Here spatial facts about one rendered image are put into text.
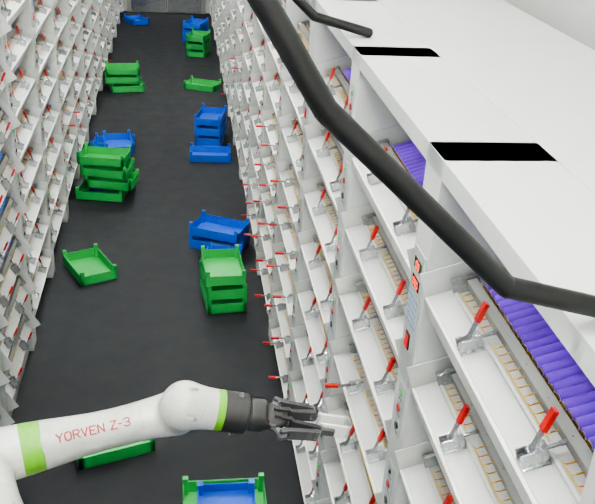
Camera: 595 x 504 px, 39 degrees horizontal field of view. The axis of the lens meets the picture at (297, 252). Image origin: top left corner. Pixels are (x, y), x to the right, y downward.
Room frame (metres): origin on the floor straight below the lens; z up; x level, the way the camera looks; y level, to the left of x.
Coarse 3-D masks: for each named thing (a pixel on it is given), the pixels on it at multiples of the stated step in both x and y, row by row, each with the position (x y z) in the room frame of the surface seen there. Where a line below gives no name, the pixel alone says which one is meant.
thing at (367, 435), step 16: (336, 352) 1.99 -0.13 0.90; (352, 352) 1.98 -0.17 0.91; (352, 368) 1.92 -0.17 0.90; (368, 384) 1.84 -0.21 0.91; (352, 400) 1.78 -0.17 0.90; (352, 416) 1.72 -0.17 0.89; (368, 416) 1.71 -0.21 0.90; (368, 432) 1.65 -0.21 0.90; (368, 448) 1.59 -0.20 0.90; (368, 464) 1.54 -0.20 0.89; (384, 464) 1.53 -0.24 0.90
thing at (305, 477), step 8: (296, 440) 2.57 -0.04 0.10; (296, 448) 2.50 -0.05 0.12; (304, 448) 2.51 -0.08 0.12; (296, 456) 2.48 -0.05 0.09; (304, 456) 2.48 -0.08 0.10; (304, 464) 2.43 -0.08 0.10; (304, 472) 2.39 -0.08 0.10; (304, 480) 2.35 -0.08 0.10; (304, 488) 2.31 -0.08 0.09; (312, 488) 2.25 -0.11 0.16; (304, 496) 2.27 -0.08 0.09; (312, 496) 2.25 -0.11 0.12
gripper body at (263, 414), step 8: (256, 400) 1.52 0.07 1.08; (264, 400) 1.52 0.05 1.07; (256, 408) 1.49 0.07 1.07; (264, 408) 1.50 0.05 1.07; (272, 408) 1.54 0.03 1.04; (256, 416) 1.48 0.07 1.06; (264, 416) 1.49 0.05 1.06; (272, 416) 1.51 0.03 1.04; (256, 424) 1.48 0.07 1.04; (264, 424) 1.48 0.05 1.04; (272, 424) 1.48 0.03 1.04; (280, 424) 1.49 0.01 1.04
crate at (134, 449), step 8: (152, 440) 2.57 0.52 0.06; (112, 448) 2.57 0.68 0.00; (120, 448) 2.51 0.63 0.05; (128, 448) 2.52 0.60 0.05; (136, 448) 2.54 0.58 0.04; (144, 448) 2.55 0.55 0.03; (152, 448) 2.57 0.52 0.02; (88, 456) 2.45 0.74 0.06; (96, 456) 2.47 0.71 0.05; (104, 456) 2.48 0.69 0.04; (112, 456) 2.49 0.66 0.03; (120, 456) 2.51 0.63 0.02; (128, 456) 2.52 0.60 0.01; (80, 464) 2.44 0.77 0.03; (88, 464) 2.45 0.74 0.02; (96, 464) 2.46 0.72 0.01
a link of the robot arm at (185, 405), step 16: (176, 384) 1.49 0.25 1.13; (192, 384) 1.50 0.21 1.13; (160, 400) 1.53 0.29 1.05; (176, 400) 1.45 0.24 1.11; (192, 400) 1.46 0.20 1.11; (208, 400) 1.47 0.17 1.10; (224, 400) 1.48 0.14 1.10; (160, 416) 1.50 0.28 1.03; (176, 416) 1.43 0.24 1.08; (192, 416) 1.45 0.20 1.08; (208, 416) 1.45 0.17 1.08; (224, 416) 1.46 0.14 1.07
